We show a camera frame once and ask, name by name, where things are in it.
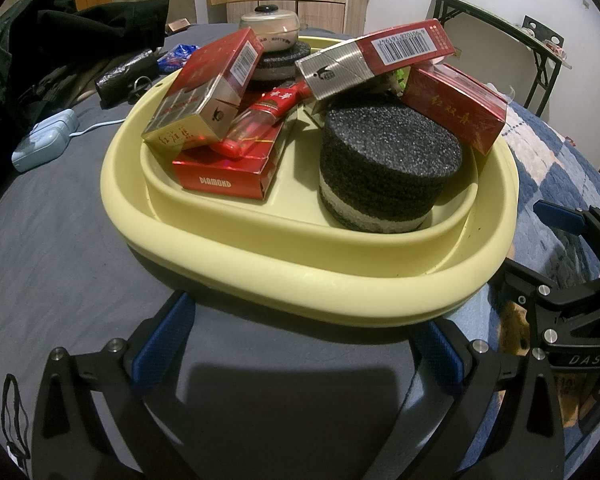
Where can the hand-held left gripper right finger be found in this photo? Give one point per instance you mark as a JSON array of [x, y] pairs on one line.
[[442, 355]]

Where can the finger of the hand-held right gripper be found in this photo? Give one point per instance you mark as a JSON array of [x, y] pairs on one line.
[[560, 216], [570, 315]]

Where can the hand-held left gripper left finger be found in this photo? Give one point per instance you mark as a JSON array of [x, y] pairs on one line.
[[162, 340]]

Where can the pale yellow plastic tray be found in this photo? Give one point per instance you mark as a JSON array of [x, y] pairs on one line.
[[280, 280]]

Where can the red box with white side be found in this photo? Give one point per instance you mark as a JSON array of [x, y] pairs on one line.
[[455, 105]]

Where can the shiny red box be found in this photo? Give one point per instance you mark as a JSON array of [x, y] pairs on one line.
[[225, 177]]

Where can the black foam disc white band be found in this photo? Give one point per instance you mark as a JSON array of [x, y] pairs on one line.
[[280, 67], [390, 160]]

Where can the red box with silver flap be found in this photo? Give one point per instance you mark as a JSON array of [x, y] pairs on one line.
[[380, 57]]

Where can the red tube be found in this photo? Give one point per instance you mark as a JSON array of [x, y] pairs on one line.
[[260, 120]]

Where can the red gold cigarette box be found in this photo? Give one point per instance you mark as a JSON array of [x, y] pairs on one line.
[[200, 90]]

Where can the cream round container black knob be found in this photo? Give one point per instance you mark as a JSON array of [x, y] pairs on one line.
[[270, 27]]

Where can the blue white checked blanket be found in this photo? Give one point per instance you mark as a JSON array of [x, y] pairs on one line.
[[555, 170]]

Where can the red white small packet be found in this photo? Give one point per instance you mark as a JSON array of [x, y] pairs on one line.
[[555, 49]]

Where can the black box with oval holes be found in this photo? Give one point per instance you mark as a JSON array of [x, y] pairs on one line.
[[527, 30]]

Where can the light blue case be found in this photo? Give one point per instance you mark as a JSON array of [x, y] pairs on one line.
[[45, 137]]

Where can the black folding table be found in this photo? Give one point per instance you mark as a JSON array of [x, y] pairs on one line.
[[460, 0]]

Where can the black pouch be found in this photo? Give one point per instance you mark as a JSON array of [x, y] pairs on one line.
[[122, 75]]

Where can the blue wrapper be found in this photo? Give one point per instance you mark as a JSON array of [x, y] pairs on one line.
[[177, 56]]

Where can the small brown box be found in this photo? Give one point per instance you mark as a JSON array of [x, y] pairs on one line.
[[177, 25]]

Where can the black jacket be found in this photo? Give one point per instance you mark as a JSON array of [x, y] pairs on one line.
[[30, 35]]

